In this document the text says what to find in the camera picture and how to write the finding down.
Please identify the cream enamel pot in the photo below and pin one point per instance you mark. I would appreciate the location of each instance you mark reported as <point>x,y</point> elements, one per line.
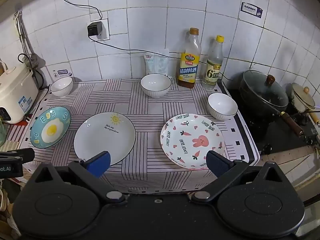
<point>300,106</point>

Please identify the clear vinegar bottle yellow cap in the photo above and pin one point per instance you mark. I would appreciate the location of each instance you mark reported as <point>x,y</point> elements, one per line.
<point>212,73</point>

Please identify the striped tablecloth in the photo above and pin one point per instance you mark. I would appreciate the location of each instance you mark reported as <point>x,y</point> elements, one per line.
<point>150,120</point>

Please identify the white wall socket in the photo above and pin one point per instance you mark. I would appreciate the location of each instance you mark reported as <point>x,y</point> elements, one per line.
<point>106,28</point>

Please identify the black gas stove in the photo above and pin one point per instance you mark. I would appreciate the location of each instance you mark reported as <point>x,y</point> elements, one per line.
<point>275,136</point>

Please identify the white sun print plate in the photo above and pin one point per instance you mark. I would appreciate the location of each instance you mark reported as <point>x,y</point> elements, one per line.
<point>105,137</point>

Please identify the yellow-label oil bottle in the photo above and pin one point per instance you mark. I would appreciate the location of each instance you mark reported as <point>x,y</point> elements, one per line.
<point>188,70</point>

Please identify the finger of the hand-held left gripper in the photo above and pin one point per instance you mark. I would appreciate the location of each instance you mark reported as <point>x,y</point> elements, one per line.
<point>18,154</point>

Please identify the blue white wall sticker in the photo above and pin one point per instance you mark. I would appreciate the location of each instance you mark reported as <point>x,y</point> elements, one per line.
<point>251,10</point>
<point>62,72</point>

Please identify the pink bunny carrot plate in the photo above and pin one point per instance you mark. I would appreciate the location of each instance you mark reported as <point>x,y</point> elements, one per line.
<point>192,140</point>

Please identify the cream rice cooker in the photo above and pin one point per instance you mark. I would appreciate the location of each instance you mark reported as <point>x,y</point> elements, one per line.
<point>15,90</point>

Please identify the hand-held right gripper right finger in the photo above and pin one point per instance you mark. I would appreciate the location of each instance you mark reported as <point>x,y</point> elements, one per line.
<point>218,163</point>

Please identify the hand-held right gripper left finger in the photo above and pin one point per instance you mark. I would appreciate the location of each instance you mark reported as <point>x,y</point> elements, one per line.
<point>100,163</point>

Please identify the cream pot lid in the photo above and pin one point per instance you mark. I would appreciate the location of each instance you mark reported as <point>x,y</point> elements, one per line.
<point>302,96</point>

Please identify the white ribbed bowl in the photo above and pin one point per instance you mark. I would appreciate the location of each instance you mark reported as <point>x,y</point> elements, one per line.
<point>155,85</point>
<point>222,106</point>
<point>61,86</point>

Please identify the black plug-in charger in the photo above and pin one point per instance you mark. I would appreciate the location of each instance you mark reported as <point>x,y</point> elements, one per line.
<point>94,29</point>

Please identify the clear plastic bag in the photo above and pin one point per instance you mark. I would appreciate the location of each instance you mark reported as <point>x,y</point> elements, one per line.
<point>163,63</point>
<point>149,63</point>

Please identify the glass wok lid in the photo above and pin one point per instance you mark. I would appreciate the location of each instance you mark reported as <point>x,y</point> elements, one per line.
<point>260,92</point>

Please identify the hanging metal utensils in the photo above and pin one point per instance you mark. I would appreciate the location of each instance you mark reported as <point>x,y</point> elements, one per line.
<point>24,38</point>

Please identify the blue fried egg plate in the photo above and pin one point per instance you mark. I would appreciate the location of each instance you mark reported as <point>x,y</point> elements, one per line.
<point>51,128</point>

